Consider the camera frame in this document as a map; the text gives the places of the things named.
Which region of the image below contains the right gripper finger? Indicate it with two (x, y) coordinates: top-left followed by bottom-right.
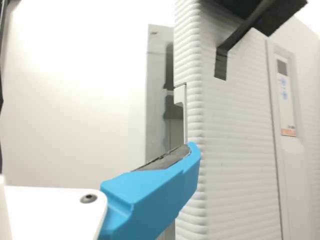
(96, 141), (202, 240)

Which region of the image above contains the incubator door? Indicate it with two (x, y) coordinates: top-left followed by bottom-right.
(163, 0), (320, 240)

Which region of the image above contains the white incubator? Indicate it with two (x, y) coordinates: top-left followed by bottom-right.
(144, 23), (177, 240)

